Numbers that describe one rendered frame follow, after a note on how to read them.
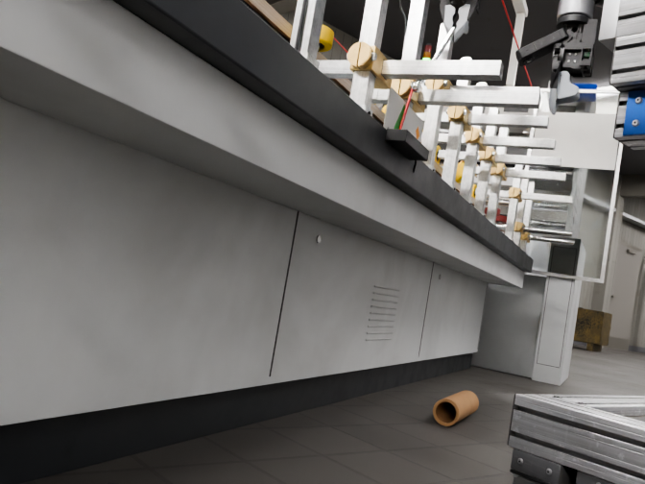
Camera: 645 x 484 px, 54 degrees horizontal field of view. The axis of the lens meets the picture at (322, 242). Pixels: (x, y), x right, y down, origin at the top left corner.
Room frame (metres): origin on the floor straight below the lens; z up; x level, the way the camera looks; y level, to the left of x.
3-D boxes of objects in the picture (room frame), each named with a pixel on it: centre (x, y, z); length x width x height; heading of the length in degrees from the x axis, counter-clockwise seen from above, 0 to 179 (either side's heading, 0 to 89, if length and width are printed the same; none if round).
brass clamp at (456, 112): (1.95, -0.36, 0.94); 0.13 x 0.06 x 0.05; 154
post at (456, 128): (1.93, -0.35, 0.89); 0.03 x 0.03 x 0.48; 64
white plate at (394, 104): (1.44, -0.15, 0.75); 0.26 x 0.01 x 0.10; 154
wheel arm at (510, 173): (2.61, -0.77, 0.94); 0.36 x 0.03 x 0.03; 64
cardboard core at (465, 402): (2.04, -0.52, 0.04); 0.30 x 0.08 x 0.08; 154
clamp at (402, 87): (1.50, -0.14, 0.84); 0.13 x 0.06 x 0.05; 154
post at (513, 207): (3.06, -0.89, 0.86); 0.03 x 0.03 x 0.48; 64
